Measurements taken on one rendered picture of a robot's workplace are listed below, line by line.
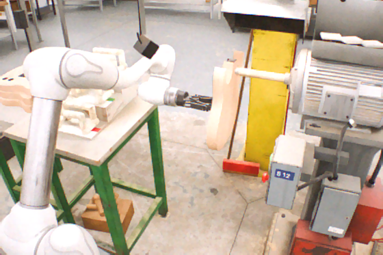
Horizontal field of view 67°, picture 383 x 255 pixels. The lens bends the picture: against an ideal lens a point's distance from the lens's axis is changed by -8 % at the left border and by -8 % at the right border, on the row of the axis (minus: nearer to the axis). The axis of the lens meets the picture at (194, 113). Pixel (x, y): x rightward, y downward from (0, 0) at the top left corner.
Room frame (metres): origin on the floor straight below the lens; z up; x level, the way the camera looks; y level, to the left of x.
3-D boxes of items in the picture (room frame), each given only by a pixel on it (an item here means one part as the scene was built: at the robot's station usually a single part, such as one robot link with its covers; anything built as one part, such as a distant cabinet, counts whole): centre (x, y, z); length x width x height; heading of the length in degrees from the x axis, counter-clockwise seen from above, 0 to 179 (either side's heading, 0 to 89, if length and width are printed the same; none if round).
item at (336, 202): (0.83, -0.56, 0.93); 0.15 x 0.10 x 0.55; 68
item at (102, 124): (1.27, 0.58, 0.94); 0.27 x 0.15 x 0.01; 71
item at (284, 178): (0.81, -0.39, 0.99); 0.24 x 0.21 x 0.26; 68
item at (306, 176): (0.86, -0.41, 1.02); 0.19 x 0.04 x 0.04; 158
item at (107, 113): (1.41, 0.53, 0.98); 0.27 x 0.16 x 0.09; 71
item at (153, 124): (1.51, 0.23, 0.45); 0.05 x 0.05 x 0.90; 68
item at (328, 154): (0.89, -0.52, 1.02); 0.13 x 0.04 x 0.04; 68
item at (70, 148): (1.39, 0.58, 0.55); 0.62 x 0.58 x 0.76; 68
